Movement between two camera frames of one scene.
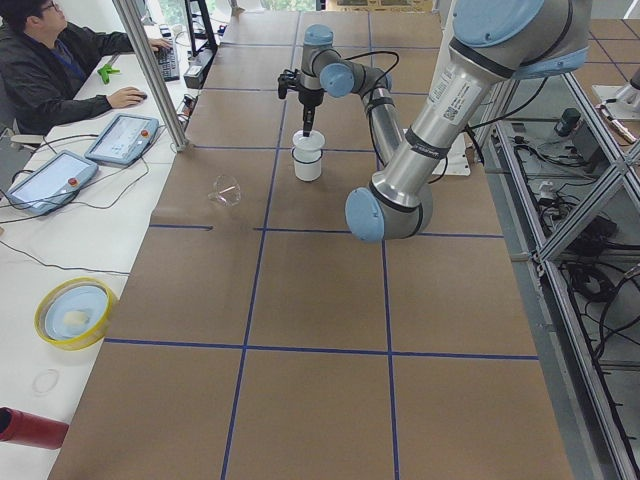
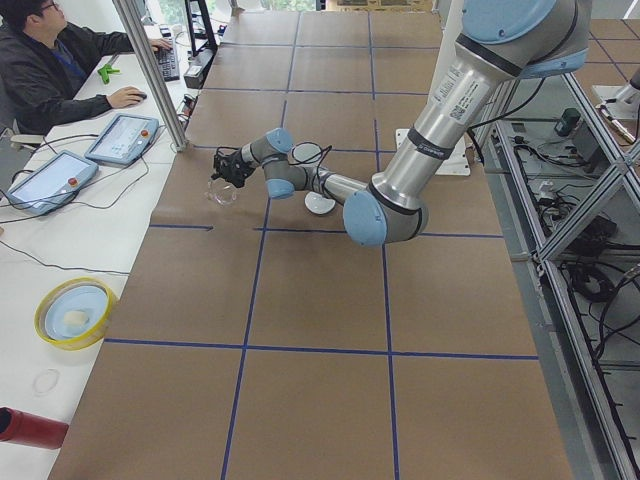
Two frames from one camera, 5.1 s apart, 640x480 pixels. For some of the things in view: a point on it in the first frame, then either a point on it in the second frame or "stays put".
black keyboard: [167, 60] stays put
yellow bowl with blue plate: [74, 313] stays put
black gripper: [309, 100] → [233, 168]
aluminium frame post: [146, 64] stays put
